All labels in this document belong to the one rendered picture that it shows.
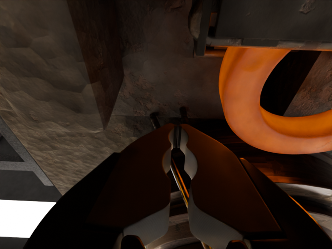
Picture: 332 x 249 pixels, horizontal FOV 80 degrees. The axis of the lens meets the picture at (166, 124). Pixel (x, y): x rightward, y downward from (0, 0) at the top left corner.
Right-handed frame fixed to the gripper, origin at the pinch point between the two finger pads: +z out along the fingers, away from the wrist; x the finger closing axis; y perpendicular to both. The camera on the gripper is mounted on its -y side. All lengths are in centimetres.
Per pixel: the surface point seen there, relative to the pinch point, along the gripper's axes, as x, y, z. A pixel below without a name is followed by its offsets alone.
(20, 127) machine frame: -31.8, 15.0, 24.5
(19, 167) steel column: -382, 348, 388
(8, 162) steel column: -402, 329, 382
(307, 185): 17.1, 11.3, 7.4
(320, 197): 20.5, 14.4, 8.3
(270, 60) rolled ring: 6.9, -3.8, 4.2
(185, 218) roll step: 2.6, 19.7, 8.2
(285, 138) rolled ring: 11.9, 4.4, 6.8
